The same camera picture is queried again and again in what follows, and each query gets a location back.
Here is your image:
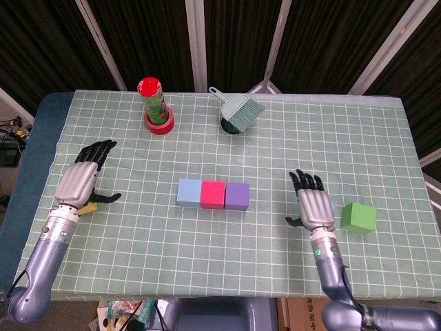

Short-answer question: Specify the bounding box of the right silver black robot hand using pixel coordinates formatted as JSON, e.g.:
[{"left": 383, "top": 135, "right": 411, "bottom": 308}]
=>
[{"left": 285, "top": 168, "right": 336, "bottom": 232}]

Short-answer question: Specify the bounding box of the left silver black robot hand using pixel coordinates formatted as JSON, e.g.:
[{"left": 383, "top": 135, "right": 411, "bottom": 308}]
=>
[{"left": 54, "top": 139, "right": 122, "bottom": 210}]

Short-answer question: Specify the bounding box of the purple foam cube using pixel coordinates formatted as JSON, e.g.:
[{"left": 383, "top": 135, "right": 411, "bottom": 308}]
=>
[{"left": 224, "top": 182, "right": 250, "bottom": 211}]

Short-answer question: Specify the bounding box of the pink foam cube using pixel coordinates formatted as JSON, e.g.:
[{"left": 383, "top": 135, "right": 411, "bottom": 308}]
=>
[{"left": 201, "top": 180, "right": 227, "bottom": 210}]

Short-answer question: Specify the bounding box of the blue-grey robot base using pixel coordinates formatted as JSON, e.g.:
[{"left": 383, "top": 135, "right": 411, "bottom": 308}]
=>
[{"left": 156, "top": 297, "right": 279, "bottom": 331}]

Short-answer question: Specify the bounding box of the yellow foam cube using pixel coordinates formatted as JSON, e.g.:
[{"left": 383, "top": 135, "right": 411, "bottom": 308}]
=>
[{"left": 77, "top": 202, "right": 99, "bottom": 217}]

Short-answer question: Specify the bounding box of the green foam cube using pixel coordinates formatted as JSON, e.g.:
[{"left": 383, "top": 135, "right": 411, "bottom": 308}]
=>
[{"left": 340, "top": 201, "right": 377, "bottom": 235}]

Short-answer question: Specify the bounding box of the black electronics box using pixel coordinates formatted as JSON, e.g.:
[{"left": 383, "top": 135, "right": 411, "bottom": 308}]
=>
[{"left": 0, "top": 146, "right": 21, "bottom": 167}]

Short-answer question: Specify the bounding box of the red tape roll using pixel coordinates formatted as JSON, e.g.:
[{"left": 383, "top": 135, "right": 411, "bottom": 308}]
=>
[{"left": 143, "top": 106, "right": 176, "bottom": 137}]

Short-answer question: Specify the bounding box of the green checked tablecloth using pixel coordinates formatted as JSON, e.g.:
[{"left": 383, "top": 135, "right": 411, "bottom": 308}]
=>
[{"left": 15, "top": 88, "right": 441, "bottom": 300}]

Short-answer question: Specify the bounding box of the brown cardboard box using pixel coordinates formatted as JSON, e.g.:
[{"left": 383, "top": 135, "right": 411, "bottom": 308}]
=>
[{"left": 280, "top": 298, "right": 330, "bottom": 331}]

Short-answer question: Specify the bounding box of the green can with red lid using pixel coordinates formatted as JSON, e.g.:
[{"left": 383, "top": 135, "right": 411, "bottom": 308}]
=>
[{"left": 137, "top": 77, "right": 172, "bottom": 126}]

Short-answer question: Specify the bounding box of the teal hand brush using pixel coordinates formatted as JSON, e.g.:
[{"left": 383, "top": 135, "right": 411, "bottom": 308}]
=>
[{"left": 208, "top": 86, "right": 265, "bottom": 133}]

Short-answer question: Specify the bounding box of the colourful printed bag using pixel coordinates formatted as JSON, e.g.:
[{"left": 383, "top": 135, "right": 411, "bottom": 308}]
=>
[{"left": 96, "top": 299, "right": 158, "bottom": 331}]

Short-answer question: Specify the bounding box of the tangled cable bundle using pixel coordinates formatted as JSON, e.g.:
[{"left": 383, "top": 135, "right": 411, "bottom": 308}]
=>
[{"left": 0, "top": 117, "right": 34, "bottom": 146}]

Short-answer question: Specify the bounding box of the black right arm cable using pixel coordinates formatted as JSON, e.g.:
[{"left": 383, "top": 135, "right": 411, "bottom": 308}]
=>
[{"left": 340, "top": 264, "right": 371, "bottom": 331}]

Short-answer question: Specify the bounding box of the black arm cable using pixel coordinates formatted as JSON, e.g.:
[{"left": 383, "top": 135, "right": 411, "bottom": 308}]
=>
[
  {"left": 340, "top": 264, "right": 371, "bottom": 331},
  {"left": 6, "top": 270, "right": 28, "bottom": 301}
]

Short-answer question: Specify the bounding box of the white frame bar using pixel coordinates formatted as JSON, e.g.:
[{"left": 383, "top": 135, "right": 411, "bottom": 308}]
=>
[
  {"left": 422, "top": 172, "right": 441, "bottom": 194},
  {"left": 0, "top": 86, "right": 36, "bottom": 125},
  {"left": 419, "top": 148, "right": 441, "bottom": 166}
]

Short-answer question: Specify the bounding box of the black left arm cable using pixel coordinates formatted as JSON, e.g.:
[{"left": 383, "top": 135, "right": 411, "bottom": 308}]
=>
[{"left": 6, "top": 270, "right": 28, "bottom": 301}]

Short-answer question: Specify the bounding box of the white partition frame post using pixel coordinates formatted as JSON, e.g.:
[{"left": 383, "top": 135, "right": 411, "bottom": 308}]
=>
[
  {"left": 185, "top": 0, "right": 207, "bottom": 92},
  {"left": 74, "top": 0, "right": 127, "bottom": 92},
  {"left": 247, "top": 0, "right": 294, "bottom": 94},
  {"left": 347, "top": 0, "right": 434, "bottom": 94}
]

